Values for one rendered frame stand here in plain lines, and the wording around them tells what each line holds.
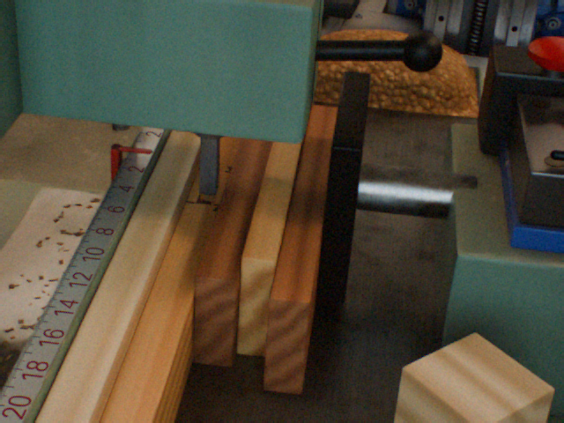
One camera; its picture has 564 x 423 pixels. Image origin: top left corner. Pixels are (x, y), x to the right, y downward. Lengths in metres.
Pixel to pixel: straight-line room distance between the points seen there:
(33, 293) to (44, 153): 1.86
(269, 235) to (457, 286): 0.09
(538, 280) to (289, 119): 0.14
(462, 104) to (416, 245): 0.19
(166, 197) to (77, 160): 2.01
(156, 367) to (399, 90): 0.37
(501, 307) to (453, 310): 0.02
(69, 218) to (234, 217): 0.30
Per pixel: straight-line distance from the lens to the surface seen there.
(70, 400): 0.40
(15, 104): 0.50
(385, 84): 0.74
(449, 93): 0.75
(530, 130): 0.51
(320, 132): 0.58
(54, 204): 0.80
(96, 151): 2.57
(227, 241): 0.49
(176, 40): 0.47
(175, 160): 0.55
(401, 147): 0.69
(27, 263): 0.74
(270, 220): 0.49
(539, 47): 0.54
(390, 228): 0.60
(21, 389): 0.40
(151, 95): 0.49
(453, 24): 1.35
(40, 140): 2.62
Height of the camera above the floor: 1.22
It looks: 32 degrees down
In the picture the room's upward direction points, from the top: 4 degrees clockwise
